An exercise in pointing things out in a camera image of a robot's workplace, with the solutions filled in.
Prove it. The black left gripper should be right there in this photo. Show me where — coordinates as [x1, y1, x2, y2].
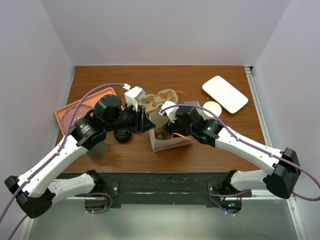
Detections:
[105, 100, 156, 134]

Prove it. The brown paper takeout bag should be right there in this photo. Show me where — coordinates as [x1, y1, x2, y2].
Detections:
[140, 89, 194, 152]

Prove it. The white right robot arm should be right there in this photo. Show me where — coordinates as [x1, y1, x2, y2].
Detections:
[160, 104, 301, 199]

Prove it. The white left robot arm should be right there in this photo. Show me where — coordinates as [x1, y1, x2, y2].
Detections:
[4, 94, 155, 219]

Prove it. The cardboard two-cup carrier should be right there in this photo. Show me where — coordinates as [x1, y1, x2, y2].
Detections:
[138, 89, 179, 115]

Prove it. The stack of black lids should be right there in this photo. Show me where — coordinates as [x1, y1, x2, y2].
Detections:
[113, 129, 132, 144]

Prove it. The stack of paper cups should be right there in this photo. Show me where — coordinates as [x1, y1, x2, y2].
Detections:
[202, 101, 222, 120]

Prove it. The grey cup with stirrers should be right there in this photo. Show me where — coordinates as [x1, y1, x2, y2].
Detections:
[87, 141, 108, 160]

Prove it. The white rectangular tray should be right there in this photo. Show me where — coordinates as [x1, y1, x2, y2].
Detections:
[201, 75, 249, 114]

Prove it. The orange plastic tray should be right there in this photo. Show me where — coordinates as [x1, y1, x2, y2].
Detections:
[54, 87, 116, 136]

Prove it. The pink dotted plate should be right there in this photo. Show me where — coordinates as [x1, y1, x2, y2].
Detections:
[58, 104, 93, 135]

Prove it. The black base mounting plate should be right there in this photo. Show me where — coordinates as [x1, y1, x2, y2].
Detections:
[82, 172, 252, 210]

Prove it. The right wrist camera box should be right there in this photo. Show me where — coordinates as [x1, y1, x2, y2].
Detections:
[159, 101, 178, 123]

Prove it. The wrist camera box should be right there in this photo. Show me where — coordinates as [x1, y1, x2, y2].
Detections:
[124, 86, 146, 112]
[159, 101, 178, 123]

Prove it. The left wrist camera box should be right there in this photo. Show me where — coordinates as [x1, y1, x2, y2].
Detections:
[124, 86, 146, 112]

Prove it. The aluminium frame rail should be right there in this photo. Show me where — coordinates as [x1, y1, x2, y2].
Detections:
[18, 65, 308, 240]

